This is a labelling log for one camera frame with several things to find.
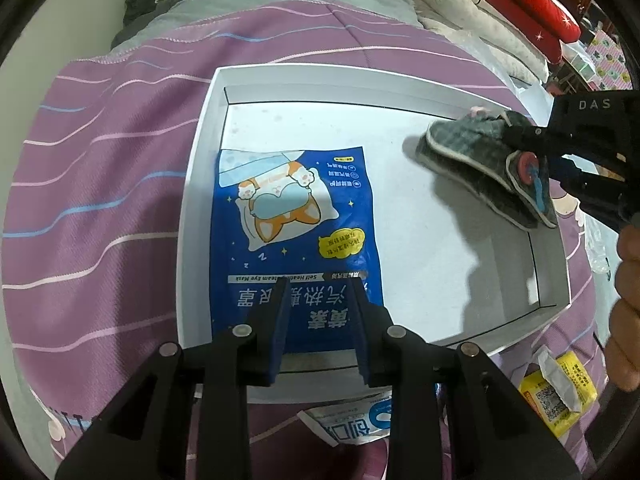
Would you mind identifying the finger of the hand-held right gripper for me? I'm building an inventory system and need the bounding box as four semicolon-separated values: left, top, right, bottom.
500;122;553;153
547;157;632;233

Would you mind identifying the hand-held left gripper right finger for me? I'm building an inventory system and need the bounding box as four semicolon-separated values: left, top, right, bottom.
347;277;583;480

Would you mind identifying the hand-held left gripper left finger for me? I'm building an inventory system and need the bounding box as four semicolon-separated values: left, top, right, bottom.
55;276;293;480

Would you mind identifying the blue cartoon eye mask packet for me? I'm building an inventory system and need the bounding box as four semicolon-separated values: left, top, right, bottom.
210;146;386;356

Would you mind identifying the white cardboard box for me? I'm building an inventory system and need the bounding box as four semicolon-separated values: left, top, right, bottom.
175;64;572;406

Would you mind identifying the yellow tissue packet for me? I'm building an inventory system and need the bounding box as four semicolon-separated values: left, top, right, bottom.
517;345;598;436

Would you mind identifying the person's right hand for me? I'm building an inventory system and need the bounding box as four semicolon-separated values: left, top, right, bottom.
604;222;640;393

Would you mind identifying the floral patterned cloth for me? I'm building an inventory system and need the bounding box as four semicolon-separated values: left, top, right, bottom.
585;30;631;91

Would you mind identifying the white and blue packet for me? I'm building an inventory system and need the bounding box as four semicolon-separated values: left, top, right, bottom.
297;395;396;448

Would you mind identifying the red pillow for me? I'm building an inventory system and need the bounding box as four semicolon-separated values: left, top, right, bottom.
470;0;583;63

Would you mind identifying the white quilt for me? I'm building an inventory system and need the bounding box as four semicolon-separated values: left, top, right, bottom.
392;0;548;83

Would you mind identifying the purple striped blanket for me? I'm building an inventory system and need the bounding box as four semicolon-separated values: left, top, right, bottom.
0;0;621;480

